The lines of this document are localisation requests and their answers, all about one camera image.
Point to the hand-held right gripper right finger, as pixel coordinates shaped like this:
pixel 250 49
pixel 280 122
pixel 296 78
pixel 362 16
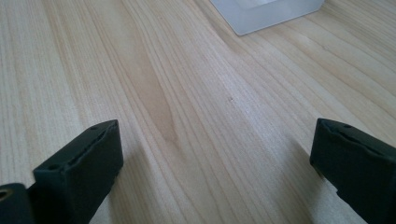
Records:
pixel 358 168

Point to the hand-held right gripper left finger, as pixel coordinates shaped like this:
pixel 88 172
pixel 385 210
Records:
pixel 84 168

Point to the translucent white plastic box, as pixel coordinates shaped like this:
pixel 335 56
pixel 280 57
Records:
pixel 267 14

